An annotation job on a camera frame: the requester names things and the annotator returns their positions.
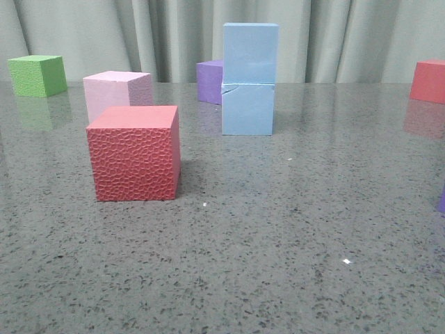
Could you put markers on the cracked light blue foam cube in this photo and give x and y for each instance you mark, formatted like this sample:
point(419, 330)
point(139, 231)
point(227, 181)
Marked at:
point(247, 108)

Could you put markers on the textured red foam cube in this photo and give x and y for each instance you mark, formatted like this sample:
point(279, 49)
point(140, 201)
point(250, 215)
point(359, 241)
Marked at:
point(135, 153)

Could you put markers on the dark purple foam cube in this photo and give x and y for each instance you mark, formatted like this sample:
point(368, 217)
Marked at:
point(209, 81)

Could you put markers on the pink foam cube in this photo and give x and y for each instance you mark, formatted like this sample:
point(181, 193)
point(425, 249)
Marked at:
point(116, 88)

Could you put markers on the grey-green curtain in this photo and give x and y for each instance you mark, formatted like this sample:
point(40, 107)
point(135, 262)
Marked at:
point(320, 41)

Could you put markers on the green foam cube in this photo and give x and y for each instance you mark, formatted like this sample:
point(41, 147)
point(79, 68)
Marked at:
point(37, 75)

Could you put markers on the smooth red foam cube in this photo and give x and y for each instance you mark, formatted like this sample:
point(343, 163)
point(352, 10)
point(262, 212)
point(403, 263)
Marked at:
point(428, 81)

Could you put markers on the light purple foam cube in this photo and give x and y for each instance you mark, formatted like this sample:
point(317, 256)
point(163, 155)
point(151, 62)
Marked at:
point(441, 203)

